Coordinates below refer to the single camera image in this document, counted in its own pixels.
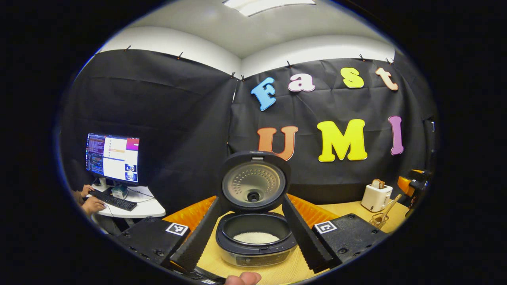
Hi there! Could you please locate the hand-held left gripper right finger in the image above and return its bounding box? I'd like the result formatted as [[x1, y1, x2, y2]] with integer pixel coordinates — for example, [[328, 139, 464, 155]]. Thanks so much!
[[281, 194, 389, 274]]

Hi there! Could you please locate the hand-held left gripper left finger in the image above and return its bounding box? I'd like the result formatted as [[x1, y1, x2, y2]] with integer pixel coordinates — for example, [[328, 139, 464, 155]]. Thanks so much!
[[115, 196, 221, 274]]

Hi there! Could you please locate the wooden spoon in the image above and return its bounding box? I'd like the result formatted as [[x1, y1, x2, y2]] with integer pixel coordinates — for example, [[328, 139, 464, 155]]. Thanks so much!
[[374, 194, 402, 228]]

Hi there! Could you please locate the white rice pile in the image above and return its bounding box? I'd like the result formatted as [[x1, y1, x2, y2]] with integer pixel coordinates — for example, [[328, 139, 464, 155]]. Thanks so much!
[[233, 232, 280, 244]]

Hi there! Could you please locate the dark grey rice cooker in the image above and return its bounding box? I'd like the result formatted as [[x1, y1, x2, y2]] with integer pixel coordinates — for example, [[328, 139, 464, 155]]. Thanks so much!
[[216, 150, 298, 268]]

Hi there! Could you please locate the white toaster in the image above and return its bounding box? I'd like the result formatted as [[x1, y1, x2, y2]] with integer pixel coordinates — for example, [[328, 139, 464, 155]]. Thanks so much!
[[361, 184, 393, 213]]

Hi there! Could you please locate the white side desk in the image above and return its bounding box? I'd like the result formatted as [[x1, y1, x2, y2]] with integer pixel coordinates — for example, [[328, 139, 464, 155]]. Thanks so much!
[[89, 183, 166, 219]]

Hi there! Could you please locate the black keyboard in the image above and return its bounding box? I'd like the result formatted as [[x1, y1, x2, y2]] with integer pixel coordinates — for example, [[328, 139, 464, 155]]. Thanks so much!
[[90, 189, 137, 211]]

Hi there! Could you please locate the computer monitor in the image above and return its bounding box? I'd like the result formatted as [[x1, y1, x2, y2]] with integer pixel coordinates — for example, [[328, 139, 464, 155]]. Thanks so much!
[[86, 133, 140, 186]]

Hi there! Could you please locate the black backdrop cloth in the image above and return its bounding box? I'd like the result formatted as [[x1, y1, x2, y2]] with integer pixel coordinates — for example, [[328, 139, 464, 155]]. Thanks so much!
[[59, 49, 438, 214]]

